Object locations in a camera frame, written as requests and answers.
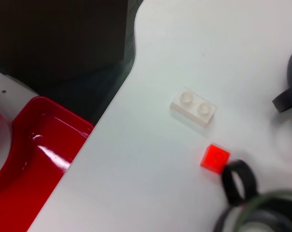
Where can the translucent clear two-stud brick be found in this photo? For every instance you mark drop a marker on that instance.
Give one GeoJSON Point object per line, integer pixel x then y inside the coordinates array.
{"type": "Point", "coordinates": [194, 108]}

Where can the glass teacup with black sleeve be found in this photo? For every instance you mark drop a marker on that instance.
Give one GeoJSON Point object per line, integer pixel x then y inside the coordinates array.
{"type": "Point", "coordinates": [287, 99]}
{"type": "Point", "coordinates": [250, 183]}

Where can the small red cube brick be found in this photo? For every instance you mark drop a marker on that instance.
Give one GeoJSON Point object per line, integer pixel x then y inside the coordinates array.
{"type": "Point", "coordinates": [214, 158]}

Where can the red and white robot base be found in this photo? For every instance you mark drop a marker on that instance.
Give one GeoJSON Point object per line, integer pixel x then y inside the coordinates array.
{"type": "Point", "coordinates": [39, 157]}

